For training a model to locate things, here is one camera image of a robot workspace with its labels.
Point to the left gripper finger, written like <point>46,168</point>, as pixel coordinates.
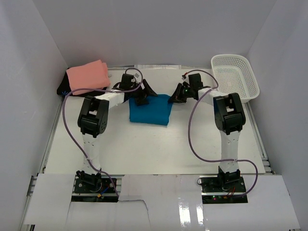
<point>147,90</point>
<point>140,99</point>

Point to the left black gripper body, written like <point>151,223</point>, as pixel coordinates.
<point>133,94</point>

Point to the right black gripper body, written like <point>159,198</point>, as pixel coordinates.
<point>187,91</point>

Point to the blue t shirt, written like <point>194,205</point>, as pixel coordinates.
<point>156,112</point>

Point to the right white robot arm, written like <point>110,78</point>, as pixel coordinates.
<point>229,119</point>

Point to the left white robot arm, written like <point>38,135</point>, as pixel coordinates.
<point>93,119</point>

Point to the white paper label strip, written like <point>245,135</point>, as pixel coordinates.
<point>157,66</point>

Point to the folded pink t shirt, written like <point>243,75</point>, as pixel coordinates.
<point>93,75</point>

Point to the white plastic basket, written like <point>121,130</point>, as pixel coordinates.
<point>235,74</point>

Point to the white cardboard front cover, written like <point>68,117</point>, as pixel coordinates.
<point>159,203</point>

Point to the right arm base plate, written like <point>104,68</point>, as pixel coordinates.
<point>214,194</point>

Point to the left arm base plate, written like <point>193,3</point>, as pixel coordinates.
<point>93,188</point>

